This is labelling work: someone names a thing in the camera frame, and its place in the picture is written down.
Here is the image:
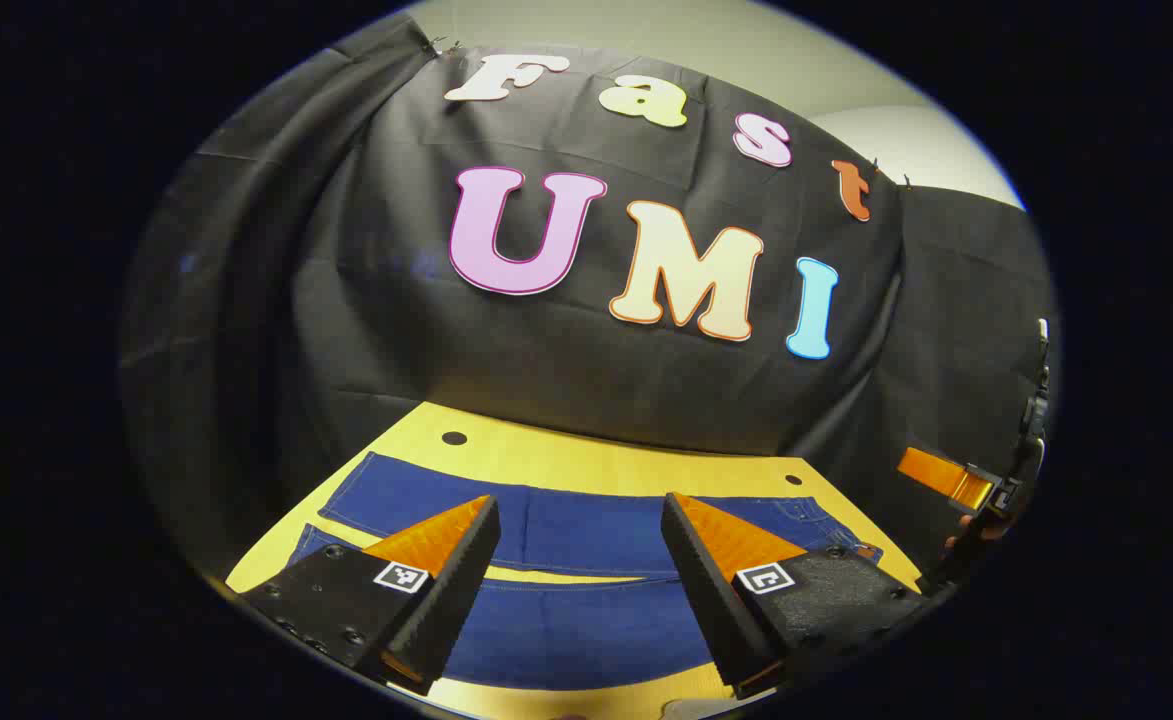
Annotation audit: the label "black backdrop cloth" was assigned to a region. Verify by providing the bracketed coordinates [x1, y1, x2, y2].
[118, 15, 1059, 601]

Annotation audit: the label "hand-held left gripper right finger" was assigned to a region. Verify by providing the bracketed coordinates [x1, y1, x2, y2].
[659, 491, 934, 700]

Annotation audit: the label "blue jeans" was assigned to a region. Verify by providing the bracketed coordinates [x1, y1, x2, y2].
[286, 452, 885, 693]

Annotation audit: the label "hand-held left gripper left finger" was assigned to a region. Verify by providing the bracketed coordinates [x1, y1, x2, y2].
[236, 494, 503, 698]

